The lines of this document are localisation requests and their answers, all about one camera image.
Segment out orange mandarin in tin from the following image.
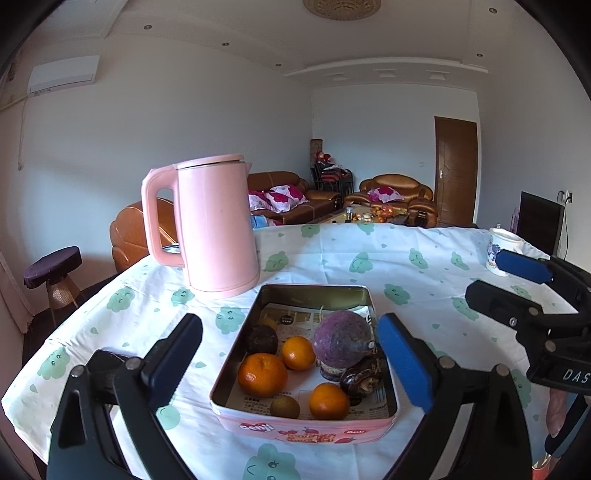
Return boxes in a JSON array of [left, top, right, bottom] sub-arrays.
[[308, 383, 351, 420]]

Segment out large orange mandarin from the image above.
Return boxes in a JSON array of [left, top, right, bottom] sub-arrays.
[[238, 353, 288, 398]]

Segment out brown wooden door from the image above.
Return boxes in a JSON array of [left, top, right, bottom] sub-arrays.
[[435, 117, 478, 227]]

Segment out white printed mug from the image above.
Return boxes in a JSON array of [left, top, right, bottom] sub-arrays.
[[486, 227, 524, 277]]

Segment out white air conditioner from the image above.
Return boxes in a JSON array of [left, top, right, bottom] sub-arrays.
[[27, 55, 100, 97]]

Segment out person's hand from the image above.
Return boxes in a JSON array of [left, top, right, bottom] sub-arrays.
[[546, 388, 569, 438]]

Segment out brown wrinkled fruit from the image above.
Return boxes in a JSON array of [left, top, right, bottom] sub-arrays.
[[339, 355, 387, 406], [246, 325, 279, 355]]

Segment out dark purple passion fruit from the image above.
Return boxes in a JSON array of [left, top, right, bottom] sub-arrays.
[[312, 310, 373, 369]]

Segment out paper leaflet in tin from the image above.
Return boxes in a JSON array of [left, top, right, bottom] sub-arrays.
[[212, 303, 397, 422]]

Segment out stacked dark chairs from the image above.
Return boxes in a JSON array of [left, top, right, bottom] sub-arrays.
[[311, 151, 353, 196]]

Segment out black smartphone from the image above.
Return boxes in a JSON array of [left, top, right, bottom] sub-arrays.
[[97, 350, 130, 370]]

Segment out round ceiling lamp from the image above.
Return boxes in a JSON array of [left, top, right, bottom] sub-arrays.
[[303, 0, 382, 21]]

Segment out brown leather armchair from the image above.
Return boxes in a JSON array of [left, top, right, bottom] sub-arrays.
[[344, 174, 438, 228]]

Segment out near brown leather chair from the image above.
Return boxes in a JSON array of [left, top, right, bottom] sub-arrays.
[[109, 198, 177, 273]]

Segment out long brown leather sofa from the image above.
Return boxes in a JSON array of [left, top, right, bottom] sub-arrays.
[[247, 171, 342, 225]]

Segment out coffee table with fruits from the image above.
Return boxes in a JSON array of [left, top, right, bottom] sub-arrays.
[[318, 205, 411, 225]]

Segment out pink electric kettle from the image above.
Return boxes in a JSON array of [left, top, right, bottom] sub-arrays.
[[141, 154, 260, 297]]

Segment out black television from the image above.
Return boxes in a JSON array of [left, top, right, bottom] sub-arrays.
[[517, 191, 565, 255]]

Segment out purple round stool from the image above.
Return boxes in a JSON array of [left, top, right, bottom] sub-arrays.
[[23, 246, 85, 325]]

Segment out pink metal tin box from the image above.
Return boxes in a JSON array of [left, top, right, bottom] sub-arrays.
[[211, 284, 398, 444]]

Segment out small orange mandarin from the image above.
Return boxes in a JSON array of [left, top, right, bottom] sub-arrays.
[[281, 336, 315, 371]]

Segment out small glass jar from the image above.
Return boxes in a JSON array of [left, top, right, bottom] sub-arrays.
[[320, 362, 348, 383]]

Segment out small yellow kumquat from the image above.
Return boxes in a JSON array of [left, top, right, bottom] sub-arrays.
[[259, 316, 277, 330]]

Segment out brown kiwi fruit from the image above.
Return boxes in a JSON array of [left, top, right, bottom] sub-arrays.
[[270, 395, 301, 419]]

